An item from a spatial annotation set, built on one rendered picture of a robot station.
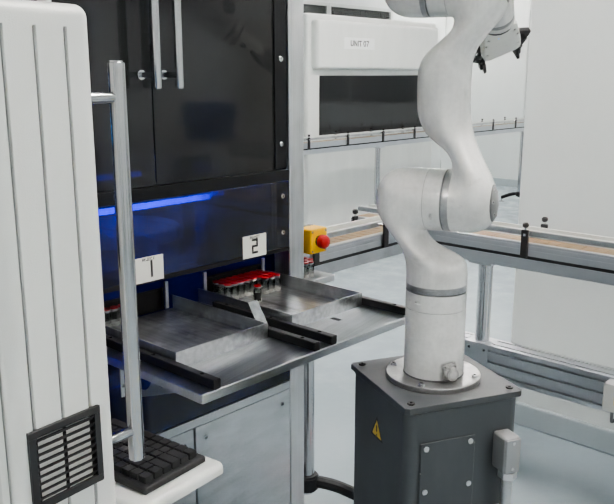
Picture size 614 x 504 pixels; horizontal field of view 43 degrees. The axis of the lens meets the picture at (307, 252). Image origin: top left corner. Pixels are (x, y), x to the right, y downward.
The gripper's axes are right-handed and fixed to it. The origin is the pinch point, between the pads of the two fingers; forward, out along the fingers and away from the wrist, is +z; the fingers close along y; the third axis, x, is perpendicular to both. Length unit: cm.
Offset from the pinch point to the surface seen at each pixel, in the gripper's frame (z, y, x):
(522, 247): 65, -6, -26
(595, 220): 112, 31, -8
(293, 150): 1, -59, 1
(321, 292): 16, -67, -35
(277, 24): -22, -50, 23
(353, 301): 9, -59, -44
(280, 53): -17, -52, 18
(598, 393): 83, -3, -74
